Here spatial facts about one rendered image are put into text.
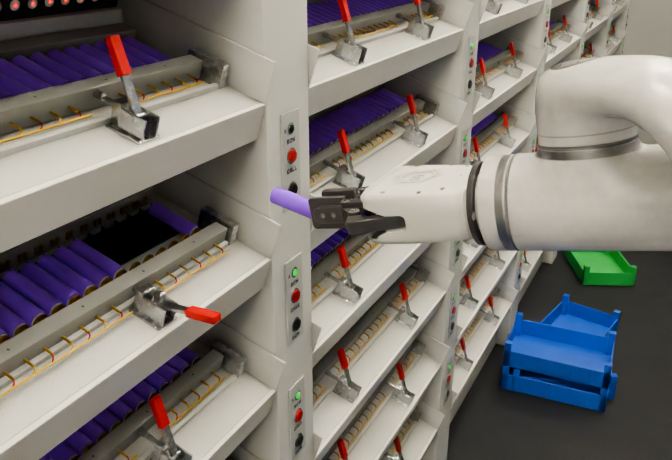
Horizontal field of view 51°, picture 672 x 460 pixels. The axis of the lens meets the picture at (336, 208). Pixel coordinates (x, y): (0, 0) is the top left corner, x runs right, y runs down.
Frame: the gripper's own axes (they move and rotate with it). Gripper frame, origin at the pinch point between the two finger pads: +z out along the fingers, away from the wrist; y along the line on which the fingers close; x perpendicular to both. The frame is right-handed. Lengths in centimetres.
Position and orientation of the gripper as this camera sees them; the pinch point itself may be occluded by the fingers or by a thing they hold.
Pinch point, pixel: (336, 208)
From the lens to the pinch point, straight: 69.8
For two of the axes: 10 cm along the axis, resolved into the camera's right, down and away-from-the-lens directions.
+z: -8.6, 0.3, 5.1
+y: -4.7, 3.3, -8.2
